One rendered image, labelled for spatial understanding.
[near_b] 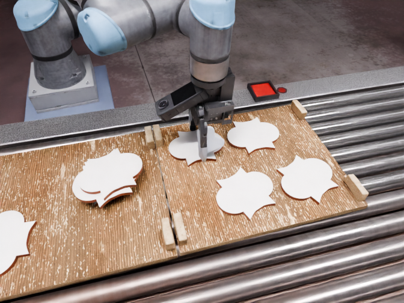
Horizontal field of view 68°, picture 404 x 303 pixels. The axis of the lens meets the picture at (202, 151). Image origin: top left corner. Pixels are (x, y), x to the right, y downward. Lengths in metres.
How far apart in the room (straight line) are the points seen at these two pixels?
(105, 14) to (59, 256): 0.44
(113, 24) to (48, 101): 0.55
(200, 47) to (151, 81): 2.10
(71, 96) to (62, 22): 0.21
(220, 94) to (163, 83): 1.97
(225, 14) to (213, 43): 0.05
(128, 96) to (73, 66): 1.52
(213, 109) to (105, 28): 0.25
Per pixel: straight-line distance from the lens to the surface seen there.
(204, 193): 0.66
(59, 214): 0.70
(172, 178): 0.68
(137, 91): 2.54
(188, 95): 0.61
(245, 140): 0.76
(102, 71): 1.18
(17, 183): 0.79
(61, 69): 1.00
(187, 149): 0.73
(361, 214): 0.75
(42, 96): 1.03
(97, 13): 0.53
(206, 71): 0.57
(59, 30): 0.96
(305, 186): 0.70
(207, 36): 0.53
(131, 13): 0.55
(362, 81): 1.12
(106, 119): 0.89
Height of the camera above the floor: 1.48
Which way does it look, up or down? 48 degrees down
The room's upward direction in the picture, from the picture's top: straight up
